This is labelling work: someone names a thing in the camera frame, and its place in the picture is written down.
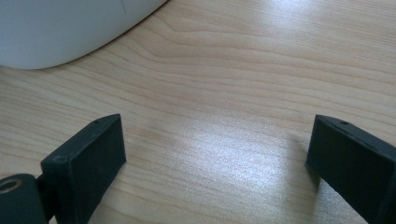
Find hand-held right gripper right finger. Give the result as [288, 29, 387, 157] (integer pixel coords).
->
[305, 114, 396, 224]

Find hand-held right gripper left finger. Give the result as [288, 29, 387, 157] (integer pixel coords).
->
[40, 113, 127, 224]

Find white rounded plastic appliance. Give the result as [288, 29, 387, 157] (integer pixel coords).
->
[0, 0, 169, 71]

